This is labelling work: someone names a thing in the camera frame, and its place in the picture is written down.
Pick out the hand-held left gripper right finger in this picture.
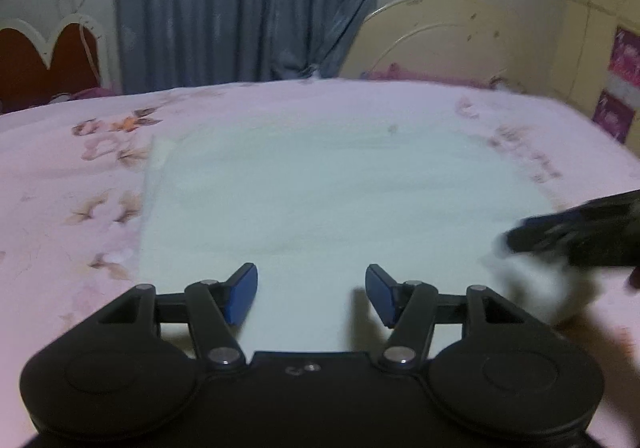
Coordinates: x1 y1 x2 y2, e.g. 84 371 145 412
364 263 527 371

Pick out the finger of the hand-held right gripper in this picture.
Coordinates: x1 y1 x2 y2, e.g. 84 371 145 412
505 212 581 255

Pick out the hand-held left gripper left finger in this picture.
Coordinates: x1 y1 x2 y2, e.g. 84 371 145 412
94 262 259 371

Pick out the white towel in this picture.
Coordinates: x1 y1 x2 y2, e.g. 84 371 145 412
139 120 583 354

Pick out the pink wardrobe poster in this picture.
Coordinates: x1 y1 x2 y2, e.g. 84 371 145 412
611 26 640 81
592 90 639 143

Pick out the patterned pillow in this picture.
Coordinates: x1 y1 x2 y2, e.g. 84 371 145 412
487 75 527 95

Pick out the magenta blanket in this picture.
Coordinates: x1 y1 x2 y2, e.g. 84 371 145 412
359 62 493 89

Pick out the pink floral bed sheet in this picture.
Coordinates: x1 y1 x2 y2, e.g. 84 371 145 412
0 77 640 448

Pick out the cream round headboard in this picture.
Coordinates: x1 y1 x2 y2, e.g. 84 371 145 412
344 0 557 94

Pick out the cream wardrobe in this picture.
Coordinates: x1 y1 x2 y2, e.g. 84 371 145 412
550 0 640 145

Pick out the grey and pink cloth pile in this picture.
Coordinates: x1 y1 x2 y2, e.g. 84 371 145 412
47 84 123 105

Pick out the wide blue curtain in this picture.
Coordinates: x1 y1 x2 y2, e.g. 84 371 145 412
116 0 399 95

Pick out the brown heart-shaped headboard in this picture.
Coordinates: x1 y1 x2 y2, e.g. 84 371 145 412
0 13 115 115

